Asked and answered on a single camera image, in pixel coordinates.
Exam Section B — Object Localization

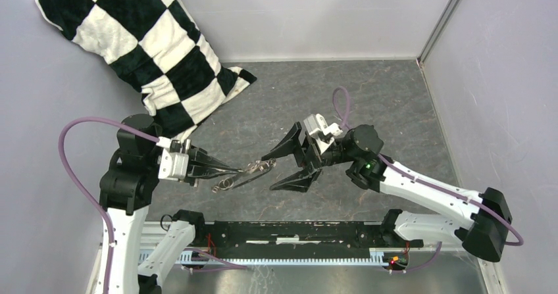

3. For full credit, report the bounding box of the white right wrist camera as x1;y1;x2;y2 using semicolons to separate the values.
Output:
303;114;343;154

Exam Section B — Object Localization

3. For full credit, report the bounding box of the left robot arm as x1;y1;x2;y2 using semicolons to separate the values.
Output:
99;114;241;293

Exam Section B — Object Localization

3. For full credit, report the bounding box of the metal key organizer plate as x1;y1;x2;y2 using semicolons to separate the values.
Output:
212;159;276;193

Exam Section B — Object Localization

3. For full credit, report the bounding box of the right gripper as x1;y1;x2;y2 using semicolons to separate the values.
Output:
261;122;357;193

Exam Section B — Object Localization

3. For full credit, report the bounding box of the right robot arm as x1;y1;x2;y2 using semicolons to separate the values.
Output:
264;115;513;262

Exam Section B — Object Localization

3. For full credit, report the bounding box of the aluminium corner profile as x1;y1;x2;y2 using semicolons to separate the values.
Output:
417;0;461;68

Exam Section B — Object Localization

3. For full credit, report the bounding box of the black and white checkered pillow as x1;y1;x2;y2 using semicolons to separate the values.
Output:
36;0;256;139

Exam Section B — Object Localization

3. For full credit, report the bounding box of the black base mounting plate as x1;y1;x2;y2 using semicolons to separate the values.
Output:
190;221;424;259

